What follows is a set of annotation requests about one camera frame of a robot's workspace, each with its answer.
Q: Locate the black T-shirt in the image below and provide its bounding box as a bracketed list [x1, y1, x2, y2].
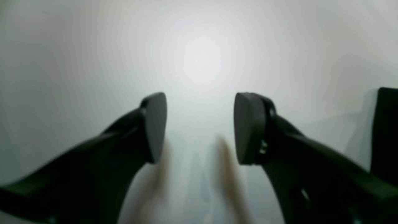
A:
[370, 87, 398, 185]

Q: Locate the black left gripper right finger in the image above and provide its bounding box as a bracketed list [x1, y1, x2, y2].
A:
[234, 92, 397, 224]

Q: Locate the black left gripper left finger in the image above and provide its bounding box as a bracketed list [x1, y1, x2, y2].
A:
[0, 92, 167, 224]

